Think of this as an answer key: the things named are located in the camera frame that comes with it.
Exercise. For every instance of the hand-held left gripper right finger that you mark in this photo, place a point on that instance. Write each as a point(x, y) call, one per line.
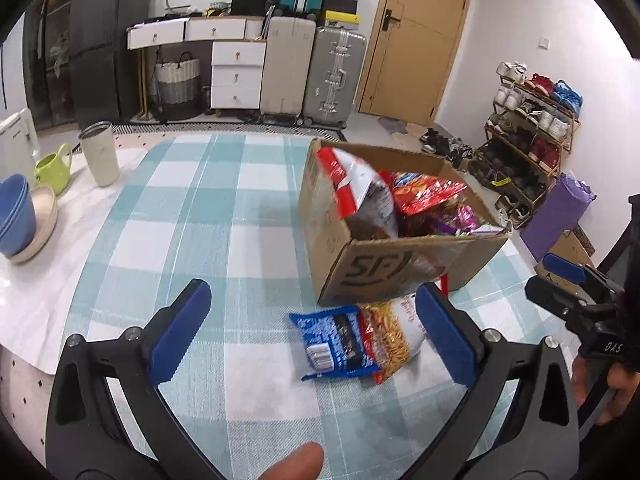
point(445, 335)

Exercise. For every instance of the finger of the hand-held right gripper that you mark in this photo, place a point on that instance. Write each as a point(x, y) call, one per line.
point(555, 297)
point(565, 267)

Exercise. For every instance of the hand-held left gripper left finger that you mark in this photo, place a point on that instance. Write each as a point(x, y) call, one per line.
point(177, 330)

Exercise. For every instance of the orange noodle snack packet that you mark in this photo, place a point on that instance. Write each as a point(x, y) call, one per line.
point(390, 335)

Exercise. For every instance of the purple candy bag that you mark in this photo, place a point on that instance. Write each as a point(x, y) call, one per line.
point(467, 220)

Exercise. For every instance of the blue cookie packet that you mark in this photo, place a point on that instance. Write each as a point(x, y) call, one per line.
point(335, 340)

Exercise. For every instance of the red corn snack bag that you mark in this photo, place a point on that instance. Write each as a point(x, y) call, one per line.
point(425, 192)

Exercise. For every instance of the cardboard box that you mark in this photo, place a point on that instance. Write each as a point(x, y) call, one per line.
point(330, 240)

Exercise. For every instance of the red white snack bag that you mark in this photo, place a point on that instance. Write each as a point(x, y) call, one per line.
point(355, 175)

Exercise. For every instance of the person's right hand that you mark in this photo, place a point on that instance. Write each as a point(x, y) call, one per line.
point(625, 390)

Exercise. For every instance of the person's left hand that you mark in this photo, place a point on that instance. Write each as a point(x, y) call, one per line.
point(297, 465)

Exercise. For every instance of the flat cardboard piece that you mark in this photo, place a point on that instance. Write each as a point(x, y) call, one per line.
point(570, 250)

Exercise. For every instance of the purple rolled mat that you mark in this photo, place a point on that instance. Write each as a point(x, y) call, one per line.
point(555, 215)

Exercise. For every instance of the checked tablecloth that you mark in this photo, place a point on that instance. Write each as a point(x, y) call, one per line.
point(225, 220)

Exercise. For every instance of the group of shoes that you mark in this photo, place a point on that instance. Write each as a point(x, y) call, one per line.
point(525, 150)

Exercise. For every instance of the wooden shoe rack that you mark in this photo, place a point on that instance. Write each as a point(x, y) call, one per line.
point(565, 135)

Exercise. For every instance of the beige bowl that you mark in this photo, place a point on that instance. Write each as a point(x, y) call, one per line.
point(47, 220)

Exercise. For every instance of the blue bowl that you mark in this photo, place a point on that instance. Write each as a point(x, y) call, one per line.
point(10, 195)
point(20, 235)

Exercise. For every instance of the beige tumbler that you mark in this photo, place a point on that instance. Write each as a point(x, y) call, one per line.
point(100, 155)

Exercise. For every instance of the green cup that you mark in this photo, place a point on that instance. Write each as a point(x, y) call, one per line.
point(55, 170)

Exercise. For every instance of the striped rug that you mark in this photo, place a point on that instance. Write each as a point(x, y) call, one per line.
point(225, 131)

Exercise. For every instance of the grey doormat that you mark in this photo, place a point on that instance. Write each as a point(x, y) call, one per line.
point(400, 125)

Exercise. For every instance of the woven basket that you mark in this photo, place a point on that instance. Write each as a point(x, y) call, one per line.
point(177, 85)

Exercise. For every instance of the white appliance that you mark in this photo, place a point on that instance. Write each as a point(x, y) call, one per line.
point(15, 145)

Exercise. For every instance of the wooden door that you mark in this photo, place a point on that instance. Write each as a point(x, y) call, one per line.
point(420, 45)

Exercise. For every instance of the white drawer desk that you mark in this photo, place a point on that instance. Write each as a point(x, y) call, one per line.
point(235, 70)

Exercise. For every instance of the silver suitcase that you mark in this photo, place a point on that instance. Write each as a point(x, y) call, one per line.
point(335, 75)

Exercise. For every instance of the cream suitcase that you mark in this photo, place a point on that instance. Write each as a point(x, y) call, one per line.
point(287, 65)

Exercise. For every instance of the dark glass cabinet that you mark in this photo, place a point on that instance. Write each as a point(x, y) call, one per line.
point(50, 60)

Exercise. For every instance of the dark grey fridge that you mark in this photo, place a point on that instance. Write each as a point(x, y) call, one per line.
point(110, 35)

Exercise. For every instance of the yellow box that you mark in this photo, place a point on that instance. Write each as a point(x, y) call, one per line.
point(341, 17)

